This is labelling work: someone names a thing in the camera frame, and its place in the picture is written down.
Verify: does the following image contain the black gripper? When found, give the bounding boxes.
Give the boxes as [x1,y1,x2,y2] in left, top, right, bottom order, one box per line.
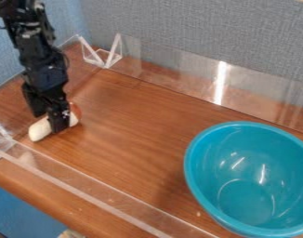
[19,31,72,135]

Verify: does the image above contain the white brown toy mushroom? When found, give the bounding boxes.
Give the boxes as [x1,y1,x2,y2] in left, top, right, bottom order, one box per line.
[28,102,82,142]

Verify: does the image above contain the blue plastic bowl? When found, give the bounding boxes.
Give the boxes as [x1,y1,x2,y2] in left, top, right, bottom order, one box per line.
[184,121,303,238]

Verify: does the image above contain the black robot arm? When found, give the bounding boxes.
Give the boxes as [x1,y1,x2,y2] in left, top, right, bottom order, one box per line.
[0,0,71,133]

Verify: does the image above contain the clear acrylic front barrier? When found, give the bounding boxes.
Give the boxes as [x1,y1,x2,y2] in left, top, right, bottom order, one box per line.
[0,124,219,238]

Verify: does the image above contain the clear acrylic back barrier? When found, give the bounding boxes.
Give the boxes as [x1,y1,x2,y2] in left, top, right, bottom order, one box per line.
[78,34,303,132]

